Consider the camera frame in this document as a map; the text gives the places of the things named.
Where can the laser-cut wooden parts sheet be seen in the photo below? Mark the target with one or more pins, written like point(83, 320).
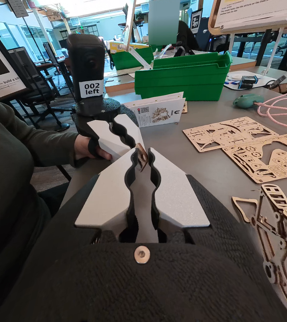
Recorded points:
point(266, 173)
point(201, 135)

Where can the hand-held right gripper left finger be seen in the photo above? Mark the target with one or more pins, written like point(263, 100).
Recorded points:
point(105, 198)

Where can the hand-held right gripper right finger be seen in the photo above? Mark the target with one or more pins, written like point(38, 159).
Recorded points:
point(178, 198)

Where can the instruction board on stand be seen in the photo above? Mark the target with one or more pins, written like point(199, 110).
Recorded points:
point(254, 12)

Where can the person's left forearm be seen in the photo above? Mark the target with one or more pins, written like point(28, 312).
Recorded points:
point(53, 148)

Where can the partly built wooden model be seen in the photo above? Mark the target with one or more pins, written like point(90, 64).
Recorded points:
point(279, 226)

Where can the green plastic bin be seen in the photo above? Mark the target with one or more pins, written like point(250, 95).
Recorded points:
point(128, 60)
point(183, 80)

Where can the person's left hand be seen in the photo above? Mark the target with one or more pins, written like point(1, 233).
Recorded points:
point(82, 148)

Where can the white instruction booklet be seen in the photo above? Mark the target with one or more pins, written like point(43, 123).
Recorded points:
point(158, 113)

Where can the black office chair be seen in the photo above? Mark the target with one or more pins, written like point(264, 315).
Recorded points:
point(32, 83)

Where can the white round mat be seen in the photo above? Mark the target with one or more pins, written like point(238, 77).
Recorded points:
point(234, 75)

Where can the grey sign on pole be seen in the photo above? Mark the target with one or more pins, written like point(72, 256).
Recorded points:
point(17, 7)

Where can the black and blue battery pack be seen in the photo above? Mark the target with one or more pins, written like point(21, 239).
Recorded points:
point(247, 81)

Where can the small wooden model part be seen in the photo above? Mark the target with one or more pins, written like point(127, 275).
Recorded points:
point(142, 156)

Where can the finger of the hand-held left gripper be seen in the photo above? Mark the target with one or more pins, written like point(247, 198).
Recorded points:
point(108, 143)
point(132, 128)

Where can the black clip tool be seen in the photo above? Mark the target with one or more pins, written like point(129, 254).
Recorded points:
point(278, 81)

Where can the small marker sign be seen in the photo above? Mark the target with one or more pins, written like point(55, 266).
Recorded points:
point(196, 21)

